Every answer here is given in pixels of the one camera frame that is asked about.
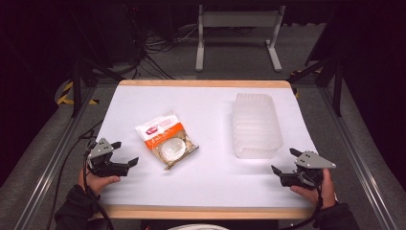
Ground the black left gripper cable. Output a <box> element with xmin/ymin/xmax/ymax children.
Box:
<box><xmin>81</xmin><ymin>148</ymin><xmax>115</xmax><ymax>230</ymax></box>

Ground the person's right hand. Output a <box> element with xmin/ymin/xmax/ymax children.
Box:
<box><xmin>290</xmin><ymin>168</ymin><xmax>337</xmax><ymax>210</ymax></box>

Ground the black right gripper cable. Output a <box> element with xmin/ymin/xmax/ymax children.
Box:
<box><xmin>279</xmin><ymin>178</ymin><xmax>324</xmax><ymax>230</ymax></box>

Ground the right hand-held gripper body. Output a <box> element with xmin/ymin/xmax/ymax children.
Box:
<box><xmin>280</xmin><ymin>150</ymin><xmax>337</xmax><ymax>190</ymax></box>

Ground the black metal stand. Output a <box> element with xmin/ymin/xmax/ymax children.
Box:
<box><xmin>68</xmin><ymin>6</ymin><xmax>125</xmax><ymax>118</ymax></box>
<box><xmin>288</xmin><ymin>57</ymin><xmax>344</xmax><ymax>118</ymax></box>

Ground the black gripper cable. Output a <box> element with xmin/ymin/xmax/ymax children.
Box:
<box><xmin>81</xmin><ymin>148</ymin><xmax>115</xmax><ymax>230</ymax></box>
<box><xmin>279</xmin><ymin>178</ymin><xmax>324</xmax><ymax>230</ymax></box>

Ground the white round object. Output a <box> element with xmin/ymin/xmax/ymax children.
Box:
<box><xmin>166</xmin><ymin>223</ymin><xmax>221</xmax><ymax>230</ymax></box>

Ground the translucent plastic container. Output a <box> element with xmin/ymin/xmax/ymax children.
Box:
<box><xmin>232</xmin><ymin>92</ymin><xmax>284</xmax><ymax>160</ymax></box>

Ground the person's left hand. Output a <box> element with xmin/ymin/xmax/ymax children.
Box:
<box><xmin>78</xmin><ymin>167</ymin><xmax>122</xmax><ymax>196</ymax></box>

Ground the black curtain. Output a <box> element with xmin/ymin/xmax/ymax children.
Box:
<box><xmin>0</xmin><ymin>0</ymin><xmax>78</xmax><ymax>188</ymax></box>
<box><xmin>304</xmin><ymin>0</ymin><xmax>406</xmax><ymax>190</ymax></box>

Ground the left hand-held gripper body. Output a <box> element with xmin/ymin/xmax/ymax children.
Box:
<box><xmin>85</xmin><ymin>137</ymin><xmax>130</xmax><ymax>178</ymax></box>

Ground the yellow and black hazard tape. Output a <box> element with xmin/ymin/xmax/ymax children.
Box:
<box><xmin>56</xmin><ymin>80</ymin><xmax>100</xmax><ymax>105</ymax></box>

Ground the white metal stand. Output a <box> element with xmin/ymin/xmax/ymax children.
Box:
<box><xmin>194</xmin><ymin>4</ymin><xmax>286</xmax><ymax>73</ymax></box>

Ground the orange and white snack packet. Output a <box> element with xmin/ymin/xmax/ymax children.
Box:
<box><xmin>134</xmin><ymin>109</ymin><xmax>200</xmax><ymax>171</ymax></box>

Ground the white table sheet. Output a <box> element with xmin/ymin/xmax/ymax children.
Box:
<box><xmin>97</xmin><ymin>85</ymin><xmax>319</xmax><ymax>210</ymax></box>

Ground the aluminium rail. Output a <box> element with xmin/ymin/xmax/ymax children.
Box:
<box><xmin>319</xmin><ymin>86</ymin><xmax>398</xmax><ymax>230</ymax></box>
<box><xmin>13</xmin><ymin>85</ymin><xmax>99</xmax><ymax>230</ymax></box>

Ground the thin black floor cable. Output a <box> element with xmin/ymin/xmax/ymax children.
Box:
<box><xmin>46</xmin><ymin>119</ymin><xmax>104</xmax><ymax>230</ymax></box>

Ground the bundle of floor cables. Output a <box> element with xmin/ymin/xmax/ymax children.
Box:
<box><xmin>123</xmin><ymin>3</ymin><xmax>199</xmax><ymax>81</ymax></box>

